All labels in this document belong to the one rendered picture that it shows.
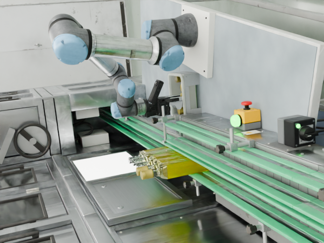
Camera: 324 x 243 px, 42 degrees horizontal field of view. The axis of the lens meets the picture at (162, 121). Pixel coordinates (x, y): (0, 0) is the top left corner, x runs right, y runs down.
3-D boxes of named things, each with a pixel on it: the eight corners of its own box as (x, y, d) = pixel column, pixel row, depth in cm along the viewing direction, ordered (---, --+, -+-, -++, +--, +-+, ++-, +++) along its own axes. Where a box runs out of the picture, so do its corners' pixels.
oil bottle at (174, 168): (204, 167, 173) (155, 177, 166) (203, 154, 172) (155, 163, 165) (210, 170, 168) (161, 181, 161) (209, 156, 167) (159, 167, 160)
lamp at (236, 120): (236, 125, 155) (229, 126, 154) (235, 113, 154) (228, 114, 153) (242, 127, 151) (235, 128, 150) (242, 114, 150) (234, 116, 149)
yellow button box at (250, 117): (251, 125, 159) (234, 128, 156) (250, 105, 157) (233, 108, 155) (262, 128, 152) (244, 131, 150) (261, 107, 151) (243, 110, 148)
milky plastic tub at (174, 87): (186, 114, 215) (170, 117, 212) (182, 70, 210) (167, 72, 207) (201, 119, 198) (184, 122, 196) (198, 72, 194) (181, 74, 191)
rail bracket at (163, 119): (178, 139, 194) (153, 143, 190) (175, 103, 191) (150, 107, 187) (181, 140, 191) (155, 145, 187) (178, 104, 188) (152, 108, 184)
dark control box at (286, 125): (299, 138, 133) (277, 142, 131) (299, 114, 132) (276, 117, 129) (317, 143, 126) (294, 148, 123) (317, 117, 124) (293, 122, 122)
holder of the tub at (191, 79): (188, 124, 216) (174, 127, 213) (184, 71, 210) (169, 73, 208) (203, 130, 200) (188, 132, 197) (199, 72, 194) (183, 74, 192)
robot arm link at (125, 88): (114, 74, 185) (112, 92, 193) (120, 90, 178) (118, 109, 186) (130, 72, 187) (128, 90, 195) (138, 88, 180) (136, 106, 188)
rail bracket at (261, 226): (283, 234, 128) (245, 245, 123) (282, 213, 127) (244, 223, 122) (291, 239, 124) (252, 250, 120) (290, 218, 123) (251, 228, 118)
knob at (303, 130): (311, 139, 125) (319, 141, 122) (299, 141, 123) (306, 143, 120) (311, 124, 124) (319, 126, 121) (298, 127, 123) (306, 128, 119)
